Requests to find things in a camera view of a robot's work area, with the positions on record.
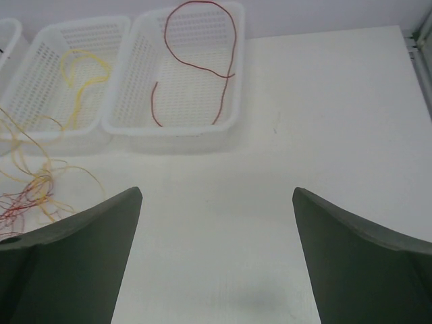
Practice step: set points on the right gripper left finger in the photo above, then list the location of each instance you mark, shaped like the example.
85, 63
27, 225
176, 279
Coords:
70, 271

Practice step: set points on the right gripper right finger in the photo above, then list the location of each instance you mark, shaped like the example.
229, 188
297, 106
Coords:
360, 271

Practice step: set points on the middle white mesh basket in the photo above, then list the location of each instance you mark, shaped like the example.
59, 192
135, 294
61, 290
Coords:
56, 99

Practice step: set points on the white mesh basket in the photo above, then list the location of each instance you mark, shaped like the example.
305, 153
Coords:
177, 86
56, 99

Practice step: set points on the right white mesh basket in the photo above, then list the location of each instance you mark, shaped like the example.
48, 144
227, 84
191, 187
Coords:
177, 86

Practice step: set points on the left white solid basket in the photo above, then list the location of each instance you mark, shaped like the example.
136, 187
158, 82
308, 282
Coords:
11, 31

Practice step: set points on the right aluminium frame post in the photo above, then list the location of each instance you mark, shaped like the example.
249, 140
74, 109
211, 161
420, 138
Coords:
418, 43

